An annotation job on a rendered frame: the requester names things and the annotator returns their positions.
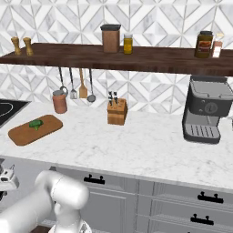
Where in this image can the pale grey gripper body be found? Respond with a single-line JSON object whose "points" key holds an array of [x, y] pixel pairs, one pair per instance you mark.
{"points": [[9, 183]]}

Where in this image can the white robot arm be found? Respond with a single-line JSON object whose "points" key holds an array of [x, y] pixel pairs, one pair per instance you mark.
{"points": [[60, 191]]}

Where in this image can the green broccoli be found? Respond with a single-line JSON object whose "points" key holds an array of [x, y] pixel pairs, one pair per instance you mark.
{"points": [[36, 124]]}

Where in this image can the wooden cutting board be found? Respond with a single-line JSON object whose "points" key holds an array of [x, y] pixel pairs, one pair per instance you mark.
{"points": [[45, 129]]}

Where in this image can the black hob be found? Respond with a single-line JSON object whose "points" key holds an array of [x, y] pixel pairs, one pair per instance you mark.
{"points": [[12, 110]]}

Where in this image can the terracotta jar with grey lid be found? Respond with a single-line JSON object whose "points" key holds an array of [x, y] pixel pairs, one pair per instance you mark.
{"points": [[59, 103]]}

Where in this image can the grey cupboard door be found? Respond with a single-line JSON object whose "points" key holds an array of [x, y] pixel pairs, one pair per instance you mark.
{"points": [[115, 206]]}

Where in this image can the hanging metal spatula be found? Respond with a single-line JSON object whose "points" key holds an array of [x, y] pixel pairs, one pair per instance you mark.
{"points": [[73, 92]]}

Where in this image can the hanging metal ladle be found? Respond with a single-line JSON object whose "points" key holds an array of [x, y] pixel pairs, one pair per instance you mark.
{"points": [[62, 83]]}

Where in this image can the hanging metal skimmer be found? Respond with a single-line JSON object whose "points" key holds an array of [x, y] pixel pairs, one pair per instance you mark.
{"points": [[91, 97]]}

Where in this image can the hanging wooden spatula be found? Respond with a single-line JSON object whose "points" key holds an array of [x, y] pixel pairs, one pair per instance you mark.
{"points": [[83, 90]]}

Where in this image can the wooden knife block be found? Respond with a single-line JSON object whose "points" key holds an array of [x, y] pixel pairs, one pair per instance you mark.
{"points": [[117, 113]]}

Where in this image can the wooden pepper mill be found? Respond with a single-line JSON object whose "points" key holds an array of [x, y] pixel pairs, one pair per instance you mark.
{"points": [[28, 46], [16, 45]]}

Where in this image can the grey drawer front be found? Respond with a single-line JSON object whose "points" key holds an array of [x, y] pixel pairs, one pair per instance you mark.
{"points": [[176, 197], [170, 223]]}

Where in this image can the brown canister with black lid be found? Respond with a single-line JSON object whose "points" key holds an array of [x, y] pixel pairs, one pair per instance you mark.
{"points": [[110, 39]]}

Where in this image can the yellow oil jar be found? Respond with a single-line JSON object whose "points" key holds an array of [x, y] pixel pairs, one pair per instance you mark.
{"points": [[128, 45]]}

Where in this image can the dark grey coffee machine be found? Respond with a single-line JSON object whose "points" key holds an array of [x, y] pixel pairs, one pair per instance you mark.
{"points": [[206, 106]]}

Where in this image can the dark jar with red label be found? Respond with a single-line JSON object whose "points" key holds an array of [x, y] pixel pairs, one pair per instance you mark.
{"points": [[204, 45]]}

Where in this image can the small white orange bottle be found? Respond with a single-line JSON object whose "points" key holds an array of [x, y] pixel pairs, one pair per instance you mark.
{"points": [[217, 47]]}

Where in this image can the dark wooden wall shelf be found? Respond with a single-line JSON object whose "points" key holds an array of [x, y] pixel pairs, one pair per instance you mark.
{"points": [[121, 59]]}

